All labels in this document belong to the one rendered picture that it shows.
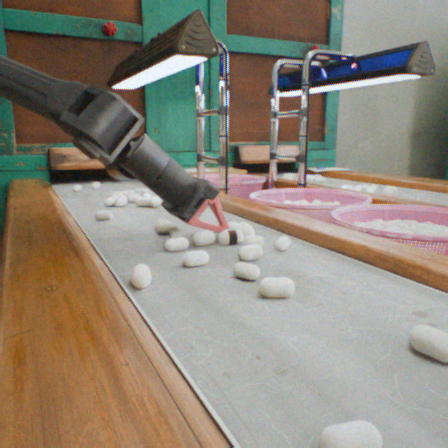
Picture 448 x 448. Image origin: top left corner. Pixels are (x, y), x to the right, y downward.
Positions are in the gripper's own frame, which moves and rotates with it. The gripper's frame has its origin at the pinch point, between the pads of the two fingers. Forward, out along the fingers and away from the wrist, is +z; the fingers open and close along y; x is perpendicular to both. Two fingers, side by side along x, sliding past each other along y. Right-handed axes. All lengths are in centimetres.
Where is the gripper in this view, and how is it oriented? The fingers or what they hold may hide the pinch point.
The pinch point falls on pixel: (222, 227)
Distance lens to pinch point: 68.6
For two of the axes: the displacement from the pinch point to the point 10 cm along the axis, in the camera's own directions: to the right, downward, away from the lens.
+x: -6.0, 7.9, -1.3
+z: 6.6, 5.8, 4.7
